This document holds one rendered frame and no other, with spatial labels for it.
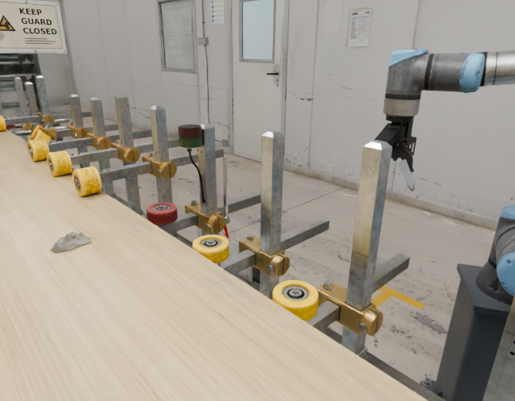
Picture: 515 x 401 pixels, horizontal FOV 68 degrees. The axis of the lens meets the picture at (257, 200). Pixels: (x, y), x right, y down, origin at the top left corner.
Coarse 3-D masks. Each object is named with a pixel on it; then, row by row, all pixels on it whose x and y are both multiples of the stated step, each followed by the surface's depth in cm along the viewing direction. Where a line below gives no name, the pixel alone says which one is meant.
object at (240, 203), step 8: (256, 192) 127; (232, 200) 119; (240, 200) 119; (248, 200) 122; (256, 200) 124; (232, 208) 118; (240, 208) 120; (184, 216) 107; (192, 216) 108; (168, 224) 103; (176, 224) 105; (184, 224) 107; (192, 224) 108; (168, 232) 103
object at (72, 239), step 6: (72, 234) 85; (78, 234) 83; (60, 240) 82; (66, 240) 82; (72, 240) 83; (78, 240) 83; (84, 240) 84; (90, 240) 84; (54, 246) 79; (60, 246) 81; (66, 246) 80; (72, 246) 81; (54, 252) 79
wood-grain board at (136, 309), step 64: (0, 192) 114; (64, 192) 114; (0, 256) 78; (64, 256) 78; (128, 256) 79; (192, 256) 79; (0, 320) 60; (64, 320) 60; (128, 320) 60; (192, 320) 60; (256, 320) 60; (0, 384) 48; (64, 384) 48; (128, 384) 48; (192, 384) 48; (256, 384) 49; (320, 384) 49; (384, 384) 49
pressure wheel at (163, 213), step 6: (156, 204) 103; (162, 204) 104; (168, 204) 104; (174, 204) 103; (150, 210) 100; (156, 210) 100; (162, 210) 100; (168, 210) 100; (174, 210) 101; (150, 216) 99; (156, 216) 98; (162, 216) 98; (168, 216) 99; (174, 216) 101; (156, 222) 99; (162, 222) 99; (168, 222) 100
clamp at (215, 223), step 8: (192, 208) 110; (200, 208) 110; (200, 216) 108; (208, 216) 105; (216, 216) 105; (200, 224) 109; (208, 224) 105; (216, 224) 105; (224, 224) 108; (208, 232) 107; (216, 232) 106
